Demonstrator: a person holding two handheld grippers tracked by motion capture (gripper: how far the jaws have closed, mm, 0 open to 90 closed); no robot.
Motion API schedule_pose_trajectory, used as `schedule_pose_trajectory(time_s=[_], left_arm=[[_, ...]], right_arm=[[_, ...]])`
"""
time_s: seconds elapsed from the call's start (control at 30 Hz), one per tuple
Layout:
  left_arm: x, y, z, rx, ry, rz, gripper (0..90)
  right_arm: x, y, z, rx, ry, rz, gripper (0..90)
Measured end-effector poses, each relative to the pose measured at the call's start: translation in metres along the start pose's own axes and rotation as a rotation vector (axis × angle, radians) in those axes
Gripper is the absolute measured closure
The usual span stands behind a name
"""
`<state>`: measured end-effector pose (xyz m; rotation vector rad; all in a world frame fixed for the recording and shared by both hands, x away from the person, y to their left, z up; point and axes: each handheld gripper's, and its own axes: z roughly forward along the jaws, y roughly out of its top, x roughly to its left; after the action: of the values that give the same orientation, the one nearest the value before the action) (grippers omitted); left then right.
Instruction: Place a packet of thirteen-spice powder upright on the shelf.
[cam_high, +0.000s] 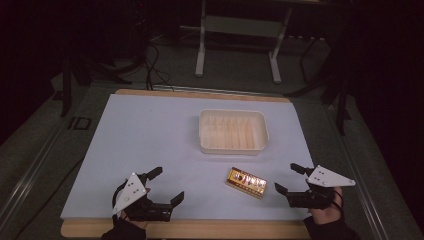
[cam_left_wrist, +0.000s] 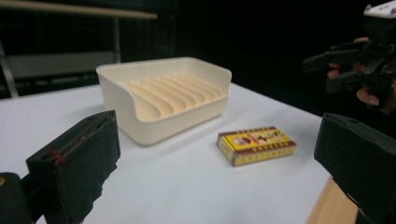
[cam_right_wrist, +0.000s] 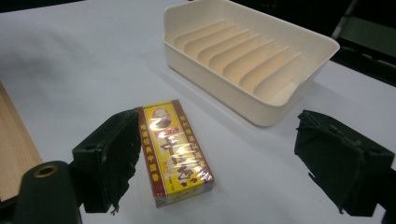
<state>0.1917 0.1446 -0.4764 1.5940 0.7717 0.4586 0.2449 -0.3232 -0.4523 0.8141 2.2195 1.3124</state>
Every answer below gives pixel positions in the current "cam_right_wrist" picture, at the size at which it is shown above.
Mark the yellow and red box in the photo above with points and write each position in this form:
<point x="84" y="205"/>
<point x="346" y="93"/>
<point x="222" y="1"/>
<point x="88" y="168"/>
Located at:
<point x="174" y="152"/>

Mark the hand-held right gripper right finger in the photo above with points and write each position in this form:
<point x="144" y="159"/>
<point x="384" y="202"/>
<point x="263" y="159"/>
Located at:
<point x="339" y="155"/>

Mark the dark metal stand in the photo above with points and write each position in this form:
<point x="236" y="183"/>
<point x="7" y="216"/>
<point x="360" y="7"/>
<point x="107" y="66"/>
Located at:
<point x="364" y="40"/>

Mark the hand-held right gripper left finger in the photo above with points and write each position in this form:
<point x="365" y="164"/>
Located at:
<point x="106" y="161"/>

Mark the cream plastic divided organizer tray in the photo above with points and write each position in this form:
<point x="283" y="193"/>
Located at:
<point x="249" y="62"/>

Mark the light wooden board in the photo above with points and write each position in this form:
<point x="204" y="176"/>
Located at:
<point x="12" y="149"/>

